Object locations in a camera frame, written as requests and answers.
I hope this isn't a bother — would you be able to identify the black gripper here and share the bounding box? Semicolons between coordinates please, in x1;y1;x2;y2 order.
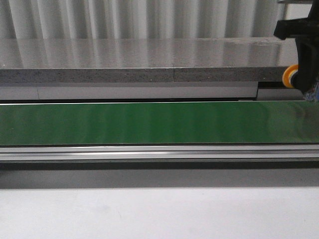
273;0;319;94

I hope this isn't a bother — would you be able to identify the yellow mushroom push button switch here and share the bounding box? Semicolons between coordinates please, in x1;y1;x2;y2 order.
282;64;319;103

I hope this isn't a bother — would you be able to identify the green conveyor belt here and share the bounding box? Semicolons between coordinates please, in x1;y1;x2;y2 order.
0;101;319;146

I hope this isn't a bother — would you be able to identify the grey stone-look counter slab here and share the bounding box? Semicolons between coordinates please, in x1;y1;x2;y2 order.
0;37;298;85

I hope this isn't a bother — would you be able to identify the white cabinet panel under counter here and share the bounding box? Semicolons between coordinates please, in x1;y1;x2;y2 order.
0;82;303;101

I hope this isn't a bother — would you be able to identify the white pleated curtain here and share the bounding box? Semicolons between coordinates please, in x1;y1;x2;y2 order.
0;0;310;40

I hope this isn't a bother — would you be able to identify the aluminium conveyor side rail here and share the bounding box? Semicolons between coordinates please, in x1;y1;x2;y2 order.
0;144;319;163

